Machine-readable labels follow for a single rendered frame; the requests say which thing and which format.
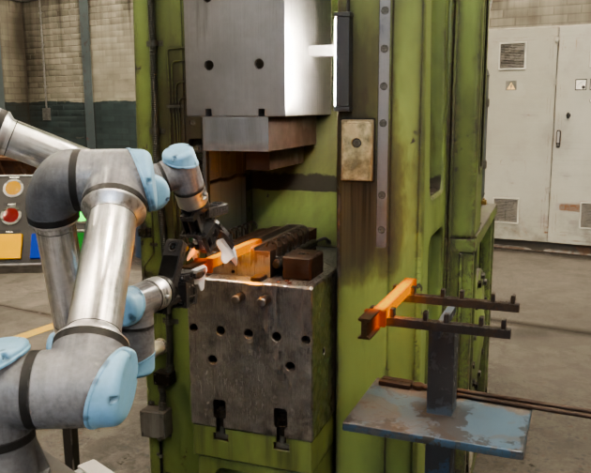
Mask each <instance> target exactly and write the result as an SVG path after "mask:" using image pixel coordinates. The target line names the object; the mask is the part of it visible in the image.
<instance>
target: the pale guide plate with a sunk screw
mask: <svg viewBox="0 0 591 473"><path fill-rule="evenodd" d="M373 136H374V120H373V119H343V120H342V121H341V180H352V181H373Z"/></svg>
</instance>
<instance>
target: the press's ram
mask: <svg viewBox="0 0 591 473"><path fill-rule="evenodd" d="M183 3H184V32H185V62H186V91H187V116H304V115H325V114H331V56H335V45H331V0H183Z"/></svg>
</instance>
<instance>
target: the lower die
mask: <svg viewBox="0 0 591 473"><path fill-rule="evenodd" d="M287 225H297V226H296V227H294V228H292V229H290V230H288V231H285V232H283V233H281V234H279V235H277V236H273V237H271V238H270V239H268V240H266V241H264V242H262V243H259V244H257V245H255V246H253V247H251V248H250V252H247V253H245V254H243V255H240V256H238V257H237V266H235V265H234V264H233V262H232V261H231V260H230V261H229V262H228V263H227V264H221V265H219V266H217V267H213V272H212V273H214V274H226V275H238V276H250V277H252V276H254V275H256V274H266V276H267V278H271V277H273V276H275V275H276V274H278V273H280V272H281V271H282V267H281V268H278V269H276V268H273V266H272V263H273V261H274V260H275V259H276V245H275V244H271V243H269V244H268V247H266V246H265V244H266V242H267V241H269V240H273V239H274V238H275V237H279V236H281V235H284V234H285V233H289V232H290V231H291V230H294V229H296V228H298V227H299V226H301V225H303V224H286V225H283V226H272V227H270V228H261V229H259V230H256V231H254V232H251V233H249V234H247V235H244V236H241V237H239V238H236V239H234V240H233V242H234V244H235V246H236V245H238V244H240V243H243V242H245V241H248V240H250V239H253V238H260V237H263V236H265V235H268V234H270V233H272V232H274V231H277V230H279V229H281V228H282V227H285V226H287ZM308 228H309V239H310V240H312V239H315V240H316V228H314V227H308ZM301 229H302V230H303V231H304V241H305V243H306V242H307V241H306V239H307V229H306V228H304V227H302V228H301ZM297 232H298V231H297ZM298 233H299V244H300V246H301V245H302V232H301V231H300V230H299V232H298ZM291 234H293V232H292V233H291ZM293 235H294V237H295V247H296V245H297V234H296V233H294V234H293ZM286 236H287V237H288V238H289V250H290V251H291V250H292V247H293V238H292V236H288V235H286ZM281 239H282V240H283V243H284V253H286V251H287V239H286V238H282V237H281ZM275 241H276V242H277V243H278V246H279V257H281V242H280V241H277V240H275ZM218 252H220V249H219V248H218V247H216V248H214V250H213V251H212V252H211V253H209V251H208V253H207V254H206V257H208V256H211V255H213V254H216V253H218ZM232 270H234V271H235V273H232Z"/></svg>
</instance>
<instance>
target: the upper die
mask: <svg viewBox="0 0 591 473"><path fill-rule="evenodd" d="M203 136H204V151H249V152H270V151H276V150H283V149H288V148H294V147H300V146H305V145H316V115H304V116H203Z"/></svg>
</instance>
